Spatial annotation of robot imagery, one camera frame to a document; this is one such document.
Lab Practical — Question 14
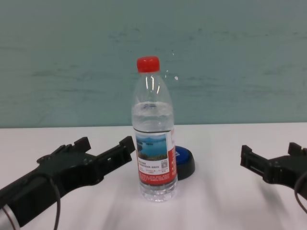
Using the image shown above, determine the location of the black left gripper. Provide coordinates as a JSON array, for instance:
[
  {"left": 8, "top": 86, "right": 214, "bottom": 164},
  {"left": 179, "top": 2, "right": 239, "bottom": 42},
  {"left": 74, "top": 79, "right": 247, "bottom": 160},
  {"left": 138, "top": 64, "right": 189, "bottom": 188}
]
[{"left": 0, "top": 136, "right": 136, "bottom": 228}]

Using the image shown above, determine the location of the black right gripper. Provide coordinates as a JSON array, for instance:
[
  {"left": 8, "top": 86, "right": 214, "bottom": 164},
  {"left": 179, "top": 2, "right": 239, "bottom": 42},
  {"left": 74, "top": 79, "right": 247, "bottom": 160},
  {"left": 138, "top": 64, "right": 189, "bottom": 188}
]
[{"left": 240, "top": 141, "right": 307, "bottom": 193}]

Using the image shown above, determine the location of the clear water bottle red cap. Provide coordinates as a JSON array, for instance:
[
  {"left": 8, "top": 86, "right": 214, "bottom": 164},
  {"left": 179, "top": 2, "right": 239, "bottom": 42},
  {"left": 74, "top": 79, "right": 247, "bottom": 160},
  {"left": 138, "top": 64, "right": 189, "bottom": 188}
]
[{"left": 131, "top": 56, "right": 178, "bottom": 202}]

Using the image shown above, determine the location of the blue push button black base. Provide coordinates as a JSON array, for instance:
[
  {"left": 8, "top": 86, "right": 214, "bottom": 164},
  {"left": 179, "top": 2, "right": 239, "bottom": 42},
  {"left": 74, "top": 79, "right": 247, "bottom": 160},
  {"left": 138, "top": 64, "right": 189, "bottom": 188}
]
[{"left": 175, "top": 145, "right": 197, "bottom": 180}]

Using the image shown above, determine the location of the thin right gripper cable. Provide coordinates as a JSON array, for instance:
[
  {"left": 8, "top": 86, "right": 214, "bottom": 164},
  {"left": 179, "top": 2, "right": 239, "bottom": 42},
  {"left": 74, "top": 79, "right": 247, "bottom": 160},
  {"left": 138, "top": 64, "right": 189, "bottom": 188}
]
[{"left": 294, "top": 172, "right": 307, "bottom": 218}]

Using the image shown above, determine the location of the thin gripper cable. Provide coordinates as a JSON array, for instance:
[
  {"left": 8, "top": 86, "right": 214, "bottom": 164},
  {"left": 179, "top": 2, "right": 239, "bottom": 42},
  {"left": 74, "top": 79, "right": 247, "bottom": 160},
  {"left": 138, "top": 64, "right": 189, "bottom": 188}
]
[
  {"left": 39, "top": 173, "right": 61, "bottom": 230},
  {"left": 294, "top": 172, "right": 307, "bottom": 218}
]

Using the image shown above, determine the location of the thin left gripper cable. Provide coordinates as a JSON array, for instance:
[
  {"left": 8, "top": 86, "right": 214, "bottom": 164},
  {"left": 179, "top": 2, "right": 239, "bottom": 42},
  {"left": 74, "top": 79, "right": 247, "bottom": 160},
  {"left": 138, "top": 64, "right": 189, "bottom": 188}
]
[{"left": 39, "top": 173, "right": 61, "bottom": 230}]

